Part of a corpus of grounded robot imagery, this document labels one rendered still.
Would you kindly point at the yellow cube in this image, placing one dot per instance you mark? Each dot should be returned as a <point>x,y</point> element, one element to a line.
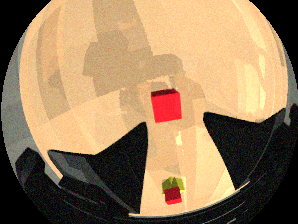
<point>172,182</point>

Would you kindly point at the red cube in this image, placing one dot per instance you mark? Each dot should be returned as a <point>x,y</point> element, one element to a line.
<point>173,195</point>
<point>166,105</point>

